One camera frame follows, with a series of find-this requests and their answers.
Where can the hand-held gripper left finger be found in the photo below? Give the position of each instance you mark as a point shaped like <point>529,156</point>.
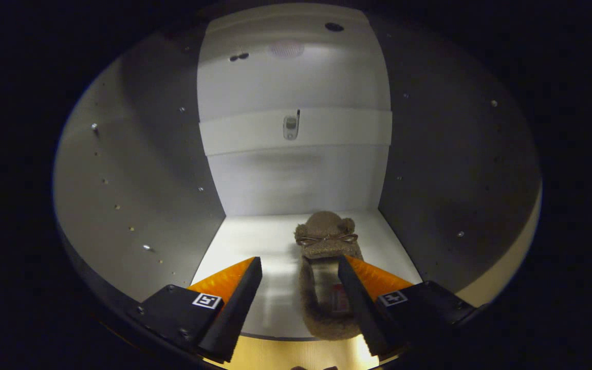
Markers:
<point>232,308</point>

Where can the dark grey shoe cabinet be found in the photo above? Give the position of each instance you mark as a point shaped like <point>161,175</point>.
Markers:
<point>296,180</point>

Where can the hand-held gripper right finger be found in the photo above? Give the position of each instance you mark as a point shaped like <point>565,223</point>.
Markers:
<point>365,308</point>

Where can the brown fuzzy shoe with bow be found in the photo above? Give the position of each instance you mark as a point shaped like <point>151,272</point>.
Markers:
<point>321,226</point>

